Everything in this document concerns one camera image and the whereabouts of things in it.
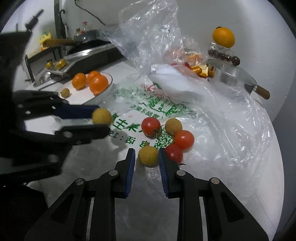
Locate black stove power cable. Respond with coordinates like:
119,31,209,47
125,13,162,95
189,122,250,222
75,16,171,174
74,0,121,26

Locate black wok with wooden handle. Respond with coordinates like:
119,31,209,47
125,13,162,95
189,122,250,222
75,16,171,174
45,30,111,50

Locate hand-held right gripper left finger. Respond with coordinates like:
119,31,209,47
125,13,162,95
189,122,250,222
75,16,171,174
24,148,136,241

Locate steel gas stove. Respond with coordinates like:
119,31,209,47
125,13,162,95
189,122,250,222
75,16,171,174
33,43,126,88

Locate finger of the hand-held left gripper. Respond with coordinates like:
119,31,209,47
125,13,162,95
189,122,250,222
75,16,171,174
14,90,101,121
22,124,111,149

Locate black metal rack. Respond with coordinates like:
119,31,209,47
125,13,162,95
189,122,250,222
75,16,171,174
25,45,67,81

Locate red cherry tomato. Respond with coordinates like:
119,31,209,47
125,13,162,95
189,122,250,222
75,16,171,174
165,144,184,164
173,130,195,151
141,117,161,136

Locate dark bead bracelet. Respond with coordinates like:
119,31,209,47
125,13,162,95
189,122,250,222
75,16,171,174
208,49,234,62

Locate large orange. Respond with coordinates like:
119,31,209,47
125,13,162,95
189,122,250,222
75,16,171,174
213,26,236,49

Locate black umbrella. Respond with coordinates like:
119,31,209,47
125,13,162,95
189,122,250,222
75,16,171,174
54,0,70,40

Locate white plate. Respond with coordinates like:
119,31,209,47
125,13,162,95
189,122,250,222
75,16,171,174
38,72,114,106

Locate yellow dish soap bottle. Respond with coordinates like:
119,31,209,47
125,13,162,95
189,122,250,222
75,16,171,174
39,30,52,51

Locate cleaver with wooden handle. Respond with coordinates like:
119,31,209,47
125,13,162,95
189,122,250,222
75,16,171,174
207,56,271,100

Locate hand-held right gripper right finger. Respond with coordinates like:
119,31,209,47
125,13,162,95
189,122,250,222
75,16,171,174
158,148,270,241

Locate orange peels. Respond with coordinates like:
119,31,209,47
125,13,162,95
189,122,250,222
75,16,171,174
184,53,215,78

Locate black cable with metal spring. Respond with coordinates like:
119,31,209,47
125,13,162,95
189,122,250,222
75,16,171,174
25,9,44,30

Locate steel pot lid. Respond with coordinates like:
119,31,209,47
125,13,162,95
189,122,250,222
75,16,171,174
32,71,56,87

